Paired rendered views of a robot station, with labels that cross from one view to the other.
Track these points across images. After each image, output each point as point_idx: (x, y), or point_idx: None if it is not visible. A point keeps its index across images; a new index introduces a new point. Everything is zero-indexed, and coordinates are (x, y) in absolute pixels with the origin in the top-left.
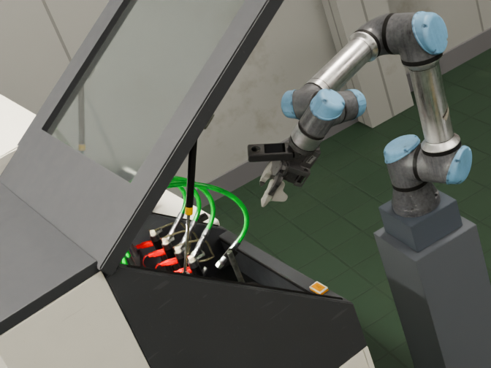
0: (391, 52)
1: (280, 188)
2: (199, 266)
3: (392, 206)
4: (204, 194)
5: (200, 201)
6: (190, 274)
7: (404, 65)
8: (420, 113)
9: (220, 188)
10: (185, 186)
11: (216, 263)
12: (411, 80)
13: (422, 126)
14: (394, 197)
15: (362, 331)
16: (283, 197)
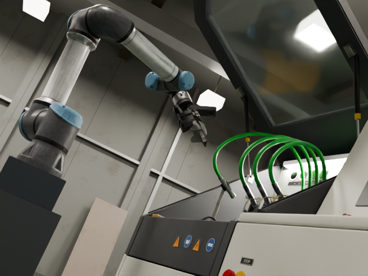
0: (104, 37)
1: (195, 133)
2: (249, 205)
3: (61, 174)
4: (247, 153)
5: (253, 165)
6: (246, 175)
7: (96, 47)
8: (74, 83)
9: (233, 136)
10: (256, 135)
11: (235, 194)
12: (85, 58)
13: (69, 94)
14: (63, 164)
15: (130, 240)
16: (193, 139)
